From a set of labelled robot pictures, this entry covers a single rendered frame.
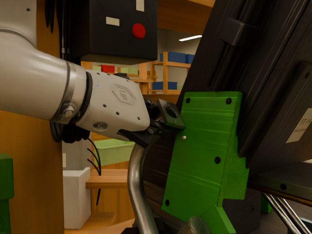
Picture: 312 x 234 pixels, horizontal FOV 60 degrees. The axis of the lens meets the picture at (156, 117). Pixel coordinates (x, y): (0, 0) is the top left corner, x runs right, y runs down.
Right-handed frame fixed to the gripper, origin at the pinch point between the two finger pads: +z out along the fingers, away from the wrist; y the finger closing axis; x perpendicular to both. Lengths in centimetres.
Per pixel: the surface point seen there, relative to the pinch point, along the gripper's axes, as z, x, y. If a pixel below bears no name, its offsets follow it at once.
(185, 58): 345, 159, 420
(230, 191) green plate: 7.1, -2.3, -14.4
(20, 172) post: -14.4, 28.8, 5.5
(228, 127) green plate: 2.9, -9.2, -8.4
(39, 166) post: -10.9, 27.8, 6.6
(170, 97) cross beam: 28.1, 15.6, 31.8
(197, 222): 0.8, 0.7, -17.9
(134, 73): 406, 372, 640
